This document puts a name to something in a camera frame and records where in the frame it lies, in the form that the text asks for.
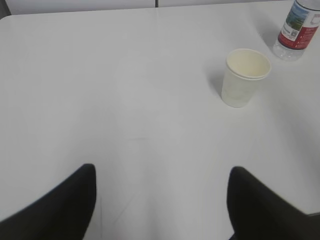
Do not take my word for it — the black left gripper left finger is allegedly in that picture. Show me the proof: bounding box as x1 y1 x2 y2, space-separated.
0 163 96 240

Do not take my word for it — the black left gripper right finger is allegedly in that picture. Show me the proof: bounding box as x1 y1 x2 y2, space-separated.
226 166 320 240

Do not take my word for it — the white paper cup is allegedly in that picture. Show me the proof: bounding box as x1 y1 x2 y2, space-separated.
221 48 272 108

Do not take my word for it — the clear plastic water bottle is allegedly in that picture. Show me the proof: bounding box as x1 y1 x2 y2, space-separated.
273 0 320 62

